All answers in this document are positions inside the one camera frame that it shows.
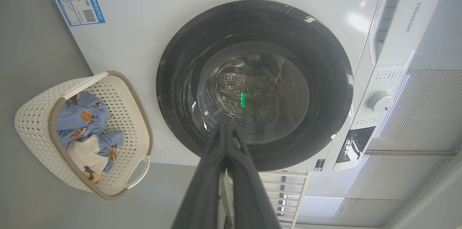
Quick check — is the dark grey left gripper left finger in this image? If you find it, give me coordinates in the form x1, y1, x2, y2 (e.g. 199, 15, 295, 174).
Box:
171, 123, 228, 229

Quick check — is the blue patterned garment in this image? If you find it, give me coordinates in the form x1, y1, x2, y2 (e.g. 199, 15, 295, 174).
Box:
56, 91, 112, 149

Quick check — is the white washing machine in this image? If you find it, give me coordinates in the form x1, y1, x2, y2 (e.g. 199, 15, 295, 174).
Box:
52, 0, 453, 172

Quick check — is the white detergent drawer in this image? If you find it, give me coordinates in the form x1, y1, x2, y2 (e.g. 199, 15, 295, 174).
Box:
369, 0, 410, 66

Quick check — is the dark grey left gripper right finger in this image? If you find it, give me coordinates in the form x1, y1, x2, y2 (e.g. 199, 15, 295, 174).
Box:
227, 123, 282, 229

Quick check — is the cream perforated laundry basket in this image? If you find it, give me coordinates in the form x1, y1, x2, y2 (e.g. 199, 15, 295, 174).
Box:
14, 71, 153, 201

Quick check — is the black round glass washer door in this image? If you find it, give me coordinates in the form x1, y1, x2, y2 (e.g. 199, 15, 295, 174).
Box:
156, 0, 353, 172

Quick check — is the blue energy label sticker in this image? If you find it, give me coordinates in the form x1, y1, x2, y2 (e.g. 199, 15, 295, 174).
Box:
56, 0, 106, 27

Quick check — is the white slatted rack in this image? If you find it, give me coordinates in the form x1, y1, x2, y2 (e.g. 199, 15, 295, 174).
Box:
220, 171, 311, 229

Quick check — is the blue cartoon print garment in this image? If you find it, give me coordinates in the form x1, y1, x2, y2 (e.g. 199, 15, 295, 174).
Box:
67, 130, 124, 185

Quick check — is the white control dial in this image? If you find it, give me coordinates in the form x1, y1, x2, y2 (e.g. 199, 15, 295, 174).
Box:
367, 91, 394, 113

